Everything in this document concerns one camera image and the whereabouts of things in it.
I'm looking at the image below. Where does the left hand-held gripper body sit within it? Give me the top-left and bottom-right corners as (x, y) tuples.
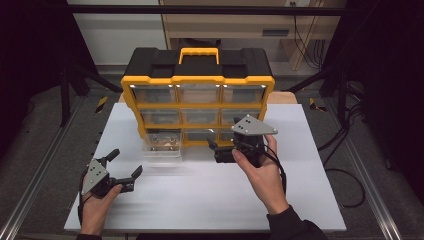
(80, 158), (136, 199)

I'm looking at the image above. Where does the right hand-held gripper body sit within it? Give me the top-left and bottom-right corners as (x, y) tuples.
(213, 114), (279, 168)

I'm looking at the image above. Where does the clear plastic storage drawer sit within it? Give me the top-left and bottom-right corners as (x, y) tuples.
(143, 128), (183, 164)

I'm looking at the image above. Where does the yellow black drawer organizer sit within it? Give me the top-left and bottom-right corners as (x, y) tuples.
(120, 47), (276, 149)

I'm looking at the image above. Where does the person's left hand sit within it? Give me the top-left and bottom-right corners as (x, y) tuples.
(80, 184), (124, 228)

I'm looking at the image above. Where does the person's right hand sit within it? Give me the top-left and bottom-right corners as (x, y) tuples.
(232, 134), (290, 216)

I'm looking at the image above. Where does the beige wooden board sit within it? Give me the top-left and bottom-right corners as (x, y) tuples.
(117, 91), (298, 105)

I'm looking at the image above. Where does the grid of clear drawers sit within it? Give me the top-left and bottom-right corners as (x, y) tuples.
(131, 83), (268, 142)

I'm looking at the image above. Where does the yellow black hazard tape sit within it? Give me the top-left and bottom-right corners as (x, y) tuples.
(95, 96), (109, 114)
(307, 97), (328, 113)

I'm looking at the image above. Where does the black metal stand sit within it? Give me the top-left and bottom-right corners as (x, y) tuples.
(59, 63), (124, 128)
(285, 63), (349, 125)

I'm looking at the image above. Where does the wooden cabinet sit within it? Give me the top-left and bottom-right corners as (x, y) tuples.
(159, 0), (348, 72)

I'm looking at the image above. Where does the left hand-held gripper cable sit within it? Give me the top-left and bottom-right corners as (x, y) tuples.
(77, 193), (94, 225)

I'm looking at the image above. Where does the hand-held gripper cable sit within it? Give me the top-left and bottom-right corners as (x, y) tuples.
(238, 140), (288, 196)
(77, 193), (94, 225)

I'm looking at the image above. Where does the aluminium floor rail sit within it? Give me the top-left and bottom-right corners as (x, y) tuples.
(323, 99), (405, 240)
(0, 99), (85, 240)

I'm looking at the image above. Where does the right hand-held gripper cable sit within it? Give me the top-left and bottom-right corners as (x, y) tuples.
(238, 140), (288, 196)

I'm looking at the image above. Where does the bundle of hanging black cables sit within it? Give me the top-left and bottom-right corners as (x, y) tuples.
(290, 1), (327, 70)

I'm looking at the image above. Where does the black metal frame bar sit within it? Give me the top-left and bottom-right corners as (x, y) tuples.
(65, 4), (348, 17)

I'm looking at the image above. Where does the black floor cable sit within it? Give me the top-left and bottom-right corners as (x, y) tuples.
(316, 102), (367, 210)

